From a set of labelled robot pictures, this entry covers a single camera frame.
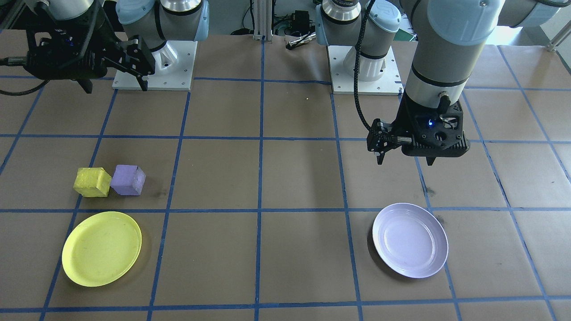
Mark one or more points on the yellow foam block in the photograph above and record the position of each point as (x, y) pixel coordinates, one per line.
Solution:
(92, 183)

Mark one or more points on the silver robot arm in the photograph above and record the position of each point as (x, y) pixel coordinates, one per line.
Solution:
(446, 58)
(178, 18)

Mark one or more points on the purple plastic plate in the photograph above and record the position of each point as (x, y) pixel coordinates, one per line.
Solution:
(410, 240)

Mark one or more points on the green flat board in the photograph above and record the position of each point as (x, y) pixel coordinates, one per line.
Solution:
(405, 35)

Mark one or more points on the purple foam block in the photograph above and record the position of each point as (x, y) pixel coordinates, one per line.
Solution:
(128, 180)

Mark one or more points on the silver metal plug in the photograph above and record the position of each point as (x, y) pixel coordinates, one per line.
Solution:
(301, 41)

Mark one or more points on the small black electronics box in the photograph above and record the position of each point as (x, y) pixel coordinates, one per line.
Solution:
(302, 20)

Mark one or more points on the grey metal bar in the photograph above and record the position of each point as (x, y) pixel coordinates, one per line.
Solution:
(560, 41)

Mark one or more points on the yellow plastic plate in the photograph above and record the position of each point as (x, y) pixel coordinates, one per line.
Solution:
(101, 248)

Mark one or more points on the white square base plate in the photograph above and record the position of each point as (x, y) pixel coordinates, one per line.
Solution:
(343, 84)
(178, 76)

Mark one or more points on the aluminium frame bar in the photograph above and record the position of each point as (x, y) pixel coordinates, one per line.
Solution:
(263, 18)

